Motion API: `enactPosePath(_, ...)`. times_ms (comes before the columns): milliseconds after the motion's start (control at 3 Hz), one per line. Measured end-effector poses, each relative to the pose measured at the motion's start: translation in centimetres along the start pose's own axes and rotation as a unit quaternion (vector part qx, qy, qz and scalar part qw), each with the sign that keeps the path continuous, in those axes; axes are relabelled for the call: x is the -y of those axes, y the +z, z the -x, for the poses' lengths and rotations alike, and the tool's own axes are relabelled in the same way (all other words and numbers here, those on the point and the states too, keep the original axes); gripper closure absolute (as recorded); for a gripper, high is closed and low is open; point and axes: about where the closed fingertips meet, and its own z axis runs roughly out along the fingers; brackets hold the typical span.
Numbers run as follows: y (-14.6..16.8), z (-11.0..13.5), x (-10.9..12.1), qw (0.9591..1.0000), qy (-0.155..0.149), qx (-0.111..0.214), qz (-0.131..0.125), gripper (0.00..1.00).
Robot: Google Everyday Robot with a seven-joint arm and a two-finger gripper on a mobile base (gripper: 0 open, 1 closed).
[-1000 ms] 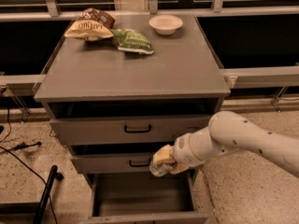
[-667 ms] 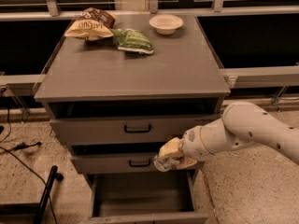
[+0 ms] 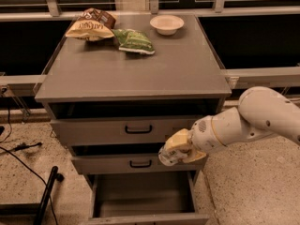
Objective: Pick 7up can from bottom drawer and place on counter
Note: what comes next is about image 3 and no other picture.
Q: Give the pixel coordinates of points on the white bowl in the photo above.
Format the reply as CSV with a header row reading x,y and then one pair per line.
x,y
167,25

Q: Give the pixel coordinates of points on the green chip bag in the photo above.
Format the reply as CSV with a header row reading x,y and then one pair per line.
x,y
133,41

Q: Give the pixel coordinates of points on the grey top drawer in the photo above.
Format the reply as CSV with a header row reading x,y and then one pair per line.
x,y
103,122

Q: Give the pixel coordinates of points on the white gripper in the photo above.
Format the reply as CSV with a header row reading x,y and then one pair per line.
x,y
203,135

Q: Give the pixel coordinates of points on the black middle drawer handle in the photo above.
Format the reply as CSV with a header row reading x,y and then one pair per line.
x,y
140,165

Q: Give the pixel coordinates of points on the metal railing frame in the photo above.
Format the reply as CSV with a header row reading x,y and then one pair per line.
x,y
245,33

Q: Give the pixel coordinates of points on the grey drawer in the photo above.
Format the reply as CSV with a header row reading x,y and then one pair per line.
x,y
152,198
114,158
103,122

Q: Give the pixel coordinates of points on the grey bottom drawer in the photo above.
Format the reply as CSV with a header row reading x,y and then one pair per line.
x,y
152,198

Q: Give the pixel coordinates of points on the black stand leg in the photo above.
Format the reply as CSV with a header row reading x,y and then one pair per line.
x,y
37,210

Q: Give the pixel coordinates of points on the black top drawer handle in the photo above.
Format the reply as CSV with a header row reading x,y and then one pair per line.
x,y
138,130

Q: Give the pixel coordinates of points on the grey middle drawer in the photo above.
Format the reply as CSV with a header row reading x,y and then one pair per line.
x,y
114,158

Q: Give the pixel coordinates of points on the grey drawer cabinet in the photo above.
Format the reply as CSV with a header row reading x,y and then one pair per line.
x,y
182,67

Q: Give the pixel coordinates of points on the brown yellow chip bag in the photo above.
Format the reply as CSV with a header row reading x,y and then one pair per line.
x,y
92,25

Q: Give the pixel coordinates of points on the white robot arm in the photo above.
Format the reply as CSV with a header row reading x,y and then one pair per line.
x,y
261,112

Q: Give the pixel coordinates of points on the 7up soda can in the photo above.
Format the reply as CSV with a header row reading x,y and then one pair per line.
x,y
172,157

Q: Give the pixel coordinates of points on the black drawer handle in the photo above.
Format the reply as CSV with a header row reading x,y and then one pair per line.
x,y
138,130
140,165

